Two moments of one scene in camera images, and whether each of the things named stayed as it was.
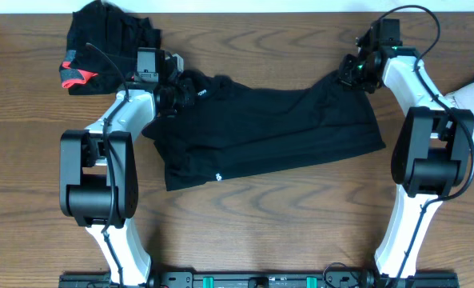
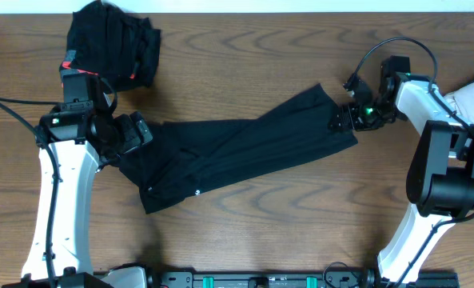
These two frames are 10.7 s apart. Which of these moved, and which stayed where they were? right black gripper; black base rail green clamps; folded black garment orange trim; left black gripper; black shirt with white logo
Moved: right black gripper; left black gripper; black shirt with white logo
Stayed: folded black garment orange trim; black base rail green clamps
